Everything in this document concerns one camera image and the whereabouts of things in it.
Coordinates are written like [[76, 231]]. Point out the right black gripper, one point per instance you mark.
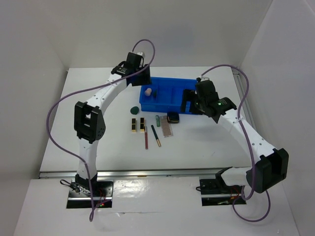
[[188, 95]]

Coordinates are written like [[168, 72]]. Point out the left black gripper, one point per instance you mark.
[[145, 80]]

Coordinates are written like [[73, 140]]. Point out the beige makeup sponge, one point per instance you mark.
[[148, 92]]

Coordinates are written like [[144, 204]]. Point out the black compact case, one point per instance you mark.
[[173, 117]]

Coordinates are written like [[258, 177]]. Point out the dark green powder puff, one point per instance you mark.
[[134, 110]]

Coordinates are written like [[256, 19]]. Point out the green lip balm tube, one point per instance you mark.
[[157, 121]]

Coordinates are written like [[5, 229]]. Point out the clear eyeshadow palette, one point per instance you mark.
[[165, 126]]

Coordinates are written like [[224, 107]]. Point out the black gold lipstick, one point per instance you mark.
[[142, 124], [133, 125]]

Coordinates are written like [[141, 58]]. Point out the dark green gold pencil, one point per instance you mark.
[[156, 136]]

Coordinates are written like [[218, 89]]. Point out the red lip gloss tube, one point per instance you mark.
[[146, 138]]

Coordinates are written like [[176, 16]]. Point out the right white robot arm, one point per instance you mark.
[[268, 164]]

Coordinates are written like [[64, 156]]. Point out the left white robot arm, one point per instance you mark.
[[89, 122]]

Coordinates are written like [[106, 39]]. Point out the blue plastic organizer bin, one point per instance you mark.
[[169, 95]]

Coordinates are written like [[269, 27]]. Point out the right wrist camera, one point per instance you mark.
[[202, 79]]

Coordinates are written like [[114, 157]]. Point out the front aluminium rail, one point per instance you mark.
[[137, 173]]

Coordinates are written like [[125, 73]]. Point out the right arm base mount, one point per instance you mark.
[[214, 193]]

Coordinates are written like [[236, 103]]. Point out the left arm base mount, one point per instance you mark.
[[80, 197]]

